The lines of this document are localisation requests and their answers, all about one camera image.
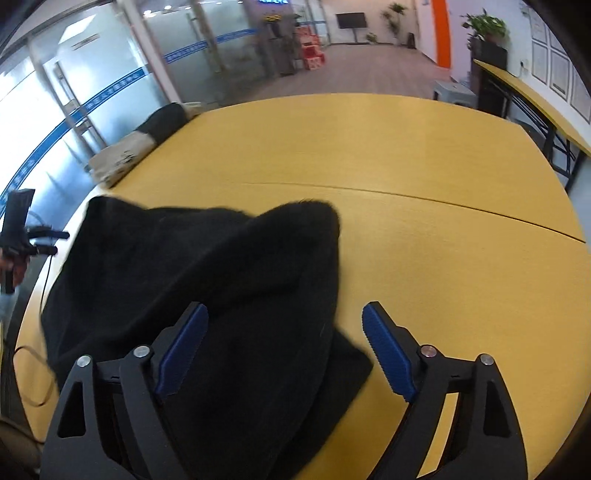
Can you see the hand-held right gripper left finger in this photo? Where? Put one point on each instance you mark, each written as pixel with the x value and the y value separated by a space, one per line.
pixel 182 355

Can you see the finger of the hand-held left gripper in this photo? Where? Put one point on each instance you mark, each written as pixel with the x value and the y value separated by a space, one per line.
pixel 48 234
pixel 44 250

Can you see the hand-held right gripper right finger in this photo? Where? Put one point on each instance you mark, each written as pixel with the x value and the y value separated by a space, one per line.
pixel 388 355

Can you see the black garment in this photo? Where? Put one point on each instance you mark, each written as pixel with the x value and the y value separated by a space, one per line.
pixel 221 286

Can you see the person's left hand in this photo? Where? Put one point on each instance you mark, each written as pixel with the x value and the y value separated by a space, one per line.
pixel 19 274

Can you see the beige patterned cloth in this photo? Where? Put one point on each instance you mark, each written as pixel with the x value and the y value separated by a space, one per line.
pixel 117 159

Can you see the black folded cloth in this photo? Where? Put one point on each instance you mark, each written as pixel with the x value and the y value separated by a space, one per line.
pixel 164 121

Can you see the grey plastic stool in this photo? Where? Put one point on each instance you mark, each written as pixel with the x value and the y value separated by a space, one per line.
pixel 453 91

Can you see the black cabinet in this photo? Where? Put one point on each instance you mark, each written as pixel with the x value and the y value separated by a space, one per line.
pixel 489 78

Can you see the black flower stand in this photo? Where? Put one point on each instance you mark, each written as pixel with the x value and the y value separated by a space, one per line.
pixel 282 50

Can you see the yellow side table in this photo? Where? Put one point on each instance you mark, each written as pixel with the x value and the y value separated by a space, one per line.
pixel 531 90

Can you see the stack of red boxes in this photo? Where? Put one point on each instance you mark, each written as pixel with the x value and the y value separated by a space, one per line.
pixel 311 50

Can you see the small potted plant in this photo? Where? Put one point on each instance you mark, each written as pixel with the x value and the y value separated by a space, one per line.
pixel 371 37

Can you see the black television on stand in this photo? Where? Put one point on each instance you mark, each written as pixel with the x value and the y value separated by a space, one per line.
pixel 351 20

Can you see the large leafy potted plant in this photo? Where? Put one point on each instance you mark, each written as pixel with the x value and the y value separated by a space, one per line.
pixel 485 25

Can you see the tall potted plant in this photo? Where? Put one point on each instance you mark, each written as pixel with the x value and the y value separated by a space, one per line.
pixel 396 11

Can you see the framed wall notice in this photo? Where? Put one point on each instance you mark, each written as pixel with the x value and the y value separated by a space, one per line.
pixel 539 62
pixel 559 74
pixel 581 94

